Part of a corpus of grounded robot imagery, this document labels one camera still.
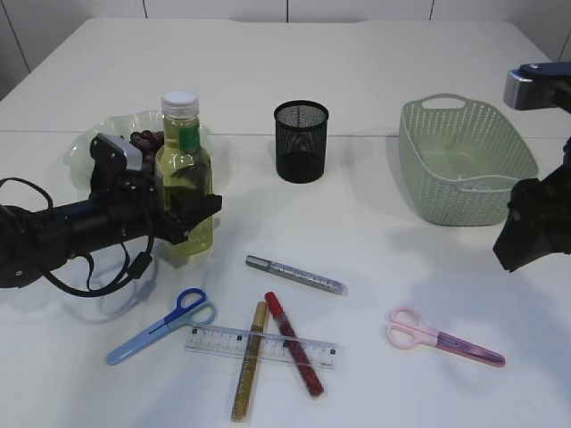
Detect silver glitter pen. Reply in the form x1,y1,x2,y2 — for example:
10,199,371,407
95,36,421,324
245,255,347,295

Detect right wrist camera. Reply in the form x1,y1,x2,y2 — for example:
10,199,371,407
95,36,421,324
503,62,570,112

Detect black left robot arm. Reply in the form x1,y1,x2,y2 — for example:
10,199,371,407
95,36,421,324
1,174,222,298

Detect clear plastic ruler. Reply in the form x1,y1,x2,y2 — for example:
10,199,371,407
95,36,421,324
185,325,343,370

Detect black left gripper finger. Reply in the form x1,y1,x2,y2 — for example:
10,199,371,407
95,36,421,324
168,186,222,232

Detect green plastic basket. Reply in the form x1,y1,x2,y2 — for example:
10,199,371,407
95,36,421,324
399,94,538,226

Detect black mesh pen holder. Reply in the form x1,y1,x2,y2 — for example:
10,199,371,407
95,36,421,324
274,100,329,184

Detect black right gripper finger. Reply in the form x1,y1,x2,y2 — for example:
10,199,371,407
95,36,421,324
492,214,552,272

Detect yellow tea bottle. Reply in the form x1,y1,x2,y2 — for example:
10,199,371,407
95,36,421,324
154,90,213,258

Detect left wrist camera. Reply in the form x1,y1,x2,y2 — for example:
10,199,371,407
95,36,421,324
90,133,143,179

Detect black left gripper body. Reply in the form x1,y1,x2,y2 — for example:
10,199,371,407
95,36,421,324
88,173,187,245

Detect clear plastic sheet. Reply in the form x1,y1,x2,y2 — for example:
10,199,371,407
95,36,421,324
456,175,517,192

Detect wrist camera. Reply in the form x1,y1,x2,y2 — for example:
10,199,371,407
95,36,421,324
90,133,143,179
503,62,570,112

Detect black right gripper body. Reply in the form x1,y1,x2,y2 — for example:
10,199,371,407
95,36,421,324
509,142,570,255

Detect blue scissors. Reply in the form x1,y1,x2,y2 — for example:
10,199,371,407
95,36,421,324
105,287,217,366

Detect red glitter pen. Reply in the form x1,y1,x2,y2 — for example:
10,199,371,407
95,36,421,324
264,292,324,398

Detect gold glitter pen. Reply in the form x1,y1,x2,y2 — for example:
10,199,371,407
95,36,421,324
231,301,268,423

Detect purple grape bunch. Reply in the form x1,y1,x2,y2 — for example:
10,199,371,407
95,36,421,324
129,129,164,164

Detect pale green wavy bowl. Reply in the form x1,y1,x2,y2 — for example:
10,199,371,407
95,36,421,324
64,107,212,204

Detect pink scissors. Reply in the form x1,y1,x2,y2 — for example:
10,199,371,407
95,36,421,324
386,307,506,368

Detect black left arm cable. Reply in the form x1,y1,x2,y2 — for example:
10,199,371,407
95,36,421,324
0,177,157,299

